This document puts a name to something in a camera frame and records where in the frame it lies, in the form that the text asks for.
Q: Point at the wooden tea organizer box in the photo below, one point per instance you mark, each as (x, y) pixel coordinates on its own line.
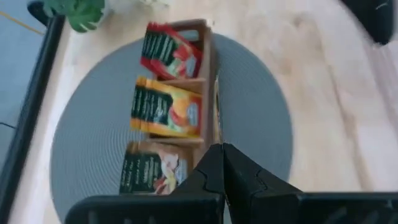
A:
(208, 62)

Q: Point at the round grey woven placemat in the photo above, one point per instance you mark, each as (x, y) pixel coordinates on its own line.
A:
(93, 124)

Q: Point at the red strawberry tea sachet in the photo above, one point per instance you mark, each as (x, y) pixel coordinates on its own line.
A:
(168, 53)

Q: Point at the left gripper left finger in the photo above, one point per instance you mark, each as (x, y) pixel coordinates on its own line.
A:
(205, 186)

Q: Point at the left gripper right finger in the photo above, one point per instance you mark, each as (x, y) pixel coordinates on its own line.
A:
(248, 193)

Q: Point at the green plant in white pot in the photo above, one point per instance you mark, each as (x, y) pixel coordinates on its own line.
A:
(84, 15)

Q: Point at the yellow peach tea sachet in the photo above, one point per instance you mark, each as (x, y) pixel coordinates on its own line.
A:
(161, 109)

